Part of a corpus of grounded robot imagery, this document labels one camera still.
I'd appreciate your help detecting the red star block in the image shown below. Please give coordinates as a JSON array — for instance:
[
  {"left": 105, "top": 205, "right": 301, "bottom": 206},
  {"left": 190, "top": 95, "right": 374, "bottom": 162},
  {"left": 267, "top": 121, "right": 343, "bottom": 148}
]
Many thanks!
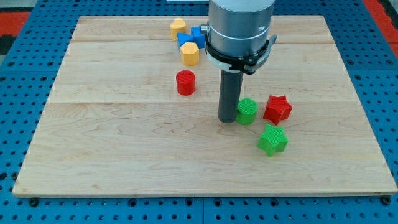
[{"left": 263, "top": 95, "right": 293, "bottom": 125}]

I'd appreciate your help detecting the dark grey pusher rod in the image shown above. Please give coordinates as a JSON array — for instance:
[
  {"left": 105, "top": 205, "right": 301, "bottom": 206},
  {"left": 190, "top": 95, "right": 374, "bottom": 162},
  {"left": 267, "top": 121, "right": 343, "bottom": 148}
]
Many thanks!
[{"left": 218, "top": 70, "right": 243, "bottom": 123}]

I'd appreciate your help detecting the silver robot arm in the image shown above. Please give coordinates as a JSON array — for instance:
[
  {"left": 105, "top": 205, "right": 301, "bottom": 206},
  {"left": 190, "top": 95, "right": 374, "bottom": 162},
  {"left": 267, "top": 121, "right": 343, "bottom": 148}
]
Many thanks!
[{"left": 207, "top": 0, "right": 275, "bottom": 57}]

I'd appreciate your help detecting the blue block front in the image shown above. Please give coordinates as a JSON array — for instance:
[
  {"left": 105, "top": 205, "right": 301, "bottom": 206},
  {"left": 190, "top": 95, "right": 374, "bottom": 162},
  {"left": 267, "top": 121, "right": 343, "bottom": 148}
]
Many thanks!
[{"left": 177, "top": 33, "right": 196, "bottom": 48}]

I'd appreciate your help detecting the green cylinder block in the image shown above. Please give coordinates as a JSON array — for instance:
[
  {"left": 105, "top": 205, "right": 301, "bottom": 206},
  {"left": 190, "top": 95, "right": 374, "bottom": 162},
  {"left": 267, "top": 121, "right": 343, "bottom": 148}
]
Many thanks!
[{"left": 236, "top": 98, "right": 258, "bottom": 125}]

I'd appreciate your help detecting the blue block rear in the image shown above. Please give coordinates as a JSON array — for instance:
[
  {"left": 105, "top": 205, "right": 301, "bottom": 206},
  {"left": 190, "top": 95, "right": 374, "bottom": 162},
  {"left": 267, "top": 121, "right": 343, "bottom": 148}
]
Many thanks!
[{"left": 191, "top": 26, "right": 206, "bottom": 49}]

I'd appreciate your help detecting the yellow heart block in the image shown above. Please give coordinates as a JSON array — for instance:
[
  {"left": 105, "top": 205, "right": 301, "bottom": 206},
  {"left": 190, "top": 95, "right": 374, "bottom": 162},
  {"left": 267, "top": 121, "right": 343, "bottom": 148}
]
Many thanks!
[{"left": 170, "top": 17, "right": 186, "bottom": 41}]

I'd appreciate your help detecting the green star block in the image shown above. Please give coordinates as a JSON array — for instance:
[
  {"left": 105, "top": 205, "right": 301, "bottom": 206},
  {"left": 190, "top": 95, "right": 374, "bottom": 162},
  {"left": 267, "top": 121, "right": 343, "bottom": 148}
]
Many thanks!
[{"left": 257, "top": 124, "right": 289, "bottom": 157}]

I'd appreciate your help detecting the yellow hexagon block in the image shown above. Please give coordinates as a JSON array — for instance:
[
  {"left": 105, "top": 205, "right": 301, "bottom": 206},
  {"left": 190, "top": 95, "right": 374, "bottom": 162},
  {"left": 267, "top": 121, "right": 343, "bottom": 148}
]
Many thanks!
[{"left": 180, "top": 42, "right": 200, "bottom": 66}]

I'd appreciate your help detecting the red cylinder block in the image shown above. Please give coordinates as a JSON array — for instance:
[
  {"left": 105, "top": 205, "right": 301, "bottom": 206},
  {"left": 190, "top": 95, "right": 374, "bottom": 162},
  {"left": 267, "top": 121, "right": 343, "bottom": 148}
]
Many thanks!
[{"left": 176, "top": 70, "right": 195, "bottom": 96}]

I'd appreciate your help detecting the blue block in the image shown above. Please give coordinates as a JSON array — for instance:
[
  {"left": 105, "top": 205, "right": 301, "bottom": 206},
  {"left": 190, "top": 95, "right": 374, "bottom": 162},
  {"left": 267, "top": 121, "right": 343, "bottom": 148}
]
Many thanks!
[
  {"left": 177, "top": 33, "right": 196, "bottom": 48},
  {"left": 191, "top": 26, "right": 206, "bottom": 49}
]

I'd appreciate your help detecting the black clamp ring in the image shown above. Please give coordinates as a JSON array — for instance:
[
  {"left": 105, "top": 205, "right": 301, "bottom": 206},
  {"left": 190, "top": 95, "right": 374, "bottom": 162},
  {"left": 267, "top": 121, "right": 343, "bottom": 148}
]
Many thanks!
[{"left": 204, "top": 34, "right": 278, "bottom": 75}]

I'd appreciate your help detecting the wooden board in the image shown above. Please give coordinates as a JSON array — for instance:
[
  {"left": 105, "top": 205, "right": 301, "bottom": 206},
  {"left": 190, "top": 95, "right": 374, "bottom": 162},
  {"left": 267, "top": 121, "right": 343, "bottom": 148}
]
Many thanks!
[{"left": 12, "top": 16, "right": 397, "bottom": 198}]

